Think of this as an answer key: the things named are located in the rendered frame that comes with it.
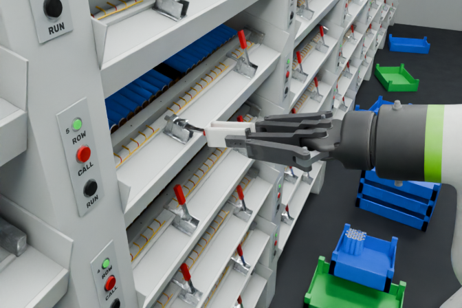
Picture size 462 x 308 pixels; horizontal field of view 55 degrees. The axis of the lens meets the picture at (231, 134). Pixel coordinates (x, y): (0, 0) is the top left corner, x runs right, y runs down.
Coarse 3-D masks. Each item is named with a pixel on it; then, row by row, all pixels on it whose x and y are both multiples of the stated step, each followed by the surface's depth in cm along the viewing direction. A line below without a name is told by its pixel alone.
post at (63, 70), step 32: (0, 0) 32; (0, 32) 34; (32, 32) 36; (32, 64) 36; (64, 64) 40; (96, 64) 44; (32, 96) 37; (64, 96) 41; (96, 96) 45; (32, 128) 38; (96, 128) 46; (32, 160) 40; (64, 160) 42; (0, 192) 45; (32, 192) 43; (64, 192) 43; (64, 224) 44; (96, 224) 49; (128, 256) 57; (128, 288) 59
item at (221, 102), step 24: (240, 24) 102; (264, 24) 100; (240, 48) 97; (264, 48) 101; (216, 72) 86; (264, 72) 93; (192, 96) 78; (216, 96) 80; (240, 96) 83; (192, 120) 72; (216, 120) 75; (168, 144) 66; (192, 144) 68; (120, 168) 60; (144, 168) 61; (168, 168) 62; (120, 192) 52; (144, 192) 58
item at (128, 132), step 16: (224, 48) 90; (208, 64) 83; (192, 80) 77; (160, 96) 71; (176, 96) 73; (144, 112) 66; (160, 112) 69; (176, 112) 71; (128, 128) 63; (144, 128) 66; (112, 144) 59
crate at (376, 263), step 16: (368, 240) 174; (336, 256) 149; (352, 256) 165; (368, 256) 167; (384, 256) 169; (336, 272) 150; (352, 272) 148; (368, 272) 146; (384, 272) 157; (384, 288) 144
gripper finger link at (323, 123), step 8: (304, 120) 60; (312, 120) 60; (320, 120) 59; (328, 120) 58; (272, 128) 62; (280, 128) 61; (288, 128) 61; (296, 128) 60; (304, 128) 60; (328, 128) 58
